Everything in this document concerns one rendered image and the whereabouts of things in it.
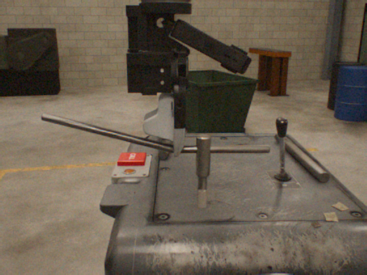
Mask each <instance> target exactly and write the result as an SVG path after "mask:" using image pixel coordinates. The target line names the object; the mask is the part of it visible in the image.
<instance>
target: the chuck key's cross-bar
mask: <svg viewBox="0 0 367 275"><path fill-rule="evenodd" d="M41 120H42V121H47V122H51V123H54V124H58V125H60V126H67V127H70V128H74V129H77V130H81V131H86V132H90V133H93V134H98V135H100V136H107V137H109V138H113V139H118V140H121V141H127V142H130V143H133V144H137V145H143V146H146V147H150V148H153V149H157V150H160V151H166V152H169V153H174V146H173V145H170V144H167V143H163V142H160V141H153V140H151V139H147V138H144V137H140V136H133V135H131V134H127V133H124V132H120V131H114V130H110V129H108V128H104V127H101V126H95V125H92V124H88V123H85V122H81V121H76V120H71V119H67V118H65V117H59V116H56V115H51V114H49V113H45V112H44V113H42V115H41ZM269 152H270V146H269V145H211V148H210V153H269ZM180 153H197V146H196V145H184V147H183V148H182V151H181V152H180Z"/></svg>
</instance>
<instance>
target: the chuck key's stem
mask: <svg viewBox="0 0 367 275"><path fill-rule="evenodd" d="M210 148H211V136H209V135H206V134H200V135H198V136H197V153H196V176H198V188H197V207H198V208H206V197H207V190H206V184H207V177H208V176H209V175H210V157H211V153H210Z"/></svg>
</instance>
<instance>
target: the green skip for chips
mask: <svg viewBox="0 0 367 275"><path fill-rule="evenodd" d="M259 82H260V80H259V79H254V78H248V77H244V76H240V75H236V74H233V73H226V72H223V71H218V70H215V69H209V70H197V71H189V84H188V90H186V115H185V129H190V130H191V131H187V133H186V134H206V133H245V127H244V125H245V121H246V118H247V116H248V112H249V110H250V104H251V102H252V98H253V96H254V91H255V88H256V85H257V83H259Z"/></svg>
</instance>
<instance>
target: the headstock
mask: <svg viewBox="0 0 367 275"><path fill-rule="evenodd" d="M275 134H276V133H206V135H209V136H211V145H269V146H270V152H269V153H211V157H210V175H209V176H208V177H207V184H206V190H207V197H206V208H198V207H197V188H198V176H196V153H180V154H179V155H178V156H174V153H169V155H168V156H167V159H166V160H161V159H160V158H159V156H158V154H159V151H160V150H157V149H153V148H150V147H146V146H143V145H137V144H133V143H130V145H129V146H128V151H127V153H146V154H147V155H152V160H151V166H150V170H149V176H148V177H124V178H121V179H119V180H118V181H117V182H116V183H115V185H122V184H144V185H143V187H142V188H140V189H138V190H136V191H133V192H132V194H131V197H130V202H129V204H128V205H126V206H123V207H122V208H121V209H119V211H118V213H117V214H116V216H115V219H114V224H113V227H112V229H111V232H110V238H109V245H108V248H107V252H106V257H105V261H104V275H259V274H275V273H279V274H293V275H367V207H366V205H365V204H363V203H362V202H361V200H359V199H358V198H357V197H356V196H355V195H354V194H353V193H352V192H351V191H350V190H349V189H347V187H346V186H345V185H343V184H342V183H341V182H340V181H339V180H338V179H337V178H336V177H335V176H334V175H332V174H331V173H330V172H329V171H328V170H327V169H326V168H325V167H324V166H323V165H322V164H321V163H320V162H319V161H318V160H317V159H316V158H315V157H314V156H313V155H311V154H310V153H309V152H308V151H307V150H306V149H305V148H304V147H303V146H302V145H300V144H299V143H298V141H296V140H295V139H294V138H293V137H292V136H291V135H288V134H287V135H286V136H285V137H286V138H287V139H288V140H289V141H291V142H292V143H293V144H294V145H296V146H297V147H298V149H300V150H301V151H303V152H304V153H305V154H306V155H308V157H309V158H311V159H312V160H313V161H315V162H316V163H317V164H318V165H319V166H320V167H321V168H322V169H323V170H325V171H327V172H328V174H329V175H330V178H329V180H328V181H327V182H325V183H323V182H320V181H319V180H318V179H317V178H316V177H315V176H314V175H313V174H312V173H311V172H310V171H309V170H308V169H307V168H306V167H305V166H303V165H302V164H301V163H300V162H299V161H298V160H297V159H296V158H294V156H293V155H291V154H290V153H289V152H288V151H287V150H286V149H284V169H285V170H286V173H287V174H288V175H291V176H292V179H290V180H288V181H282V180H279V179H275V178H274V175H275V174H279V171H280V162H279V142H278V141H276V140H275V138H274V136H275ZM198 135H200V134H185V141H184V145H197V136H198ZM338 202H341V203H342V204H343V205H345V206H347V208H348V210H346V211H345V210H343V212H342V211H340V210H338V209H337V208H334V207H332V205H334V204H337V203H338ZM349 209H350V210H349ZM331 212H335V214H336V215H337V219H338V222H332V221H330V222H329V221H326V219H325V216H324V214H323V213H331ZM316 221H318V223H319V224H320V225H322V226H319V227H315V228H314V227H313V226H311V223H314V222H316Z"/></svg>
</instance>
